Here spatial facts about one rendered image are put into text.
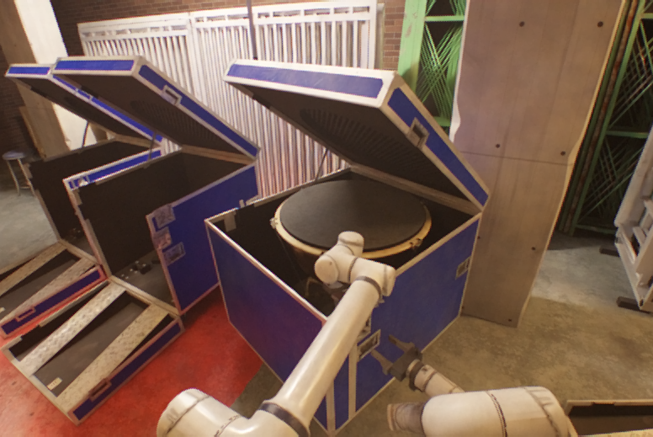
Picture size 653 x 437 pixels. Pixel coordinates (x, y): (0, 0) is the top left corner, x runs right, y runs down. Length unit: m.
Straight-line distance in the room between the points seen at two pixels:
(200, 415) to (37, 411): 2.08
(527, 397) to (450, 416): 0.17
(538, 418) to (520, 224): 1.61
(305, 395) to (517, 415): 0.43
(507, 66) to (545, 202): 0.79
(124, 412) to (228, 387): 0.60
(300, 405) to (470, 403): 0.36
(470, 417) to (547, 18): 1.77
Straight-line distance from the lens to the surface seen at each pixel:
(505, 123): 2.15
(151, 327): 2.70
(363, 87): 1.17
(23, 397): 2.96
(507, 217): 2.34
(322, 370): 0.82
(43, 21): 4.97
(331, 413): 1.77
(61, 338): 3.09
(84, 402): 2.53
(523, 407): 0.89
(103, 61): 2.41
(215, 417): 0.79
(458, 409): 0.86
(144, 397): 2.53
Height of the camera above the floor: 1.89
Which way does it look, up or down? 29 degrees down
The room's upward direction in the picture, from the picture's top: 2 degrees counter-clockwise
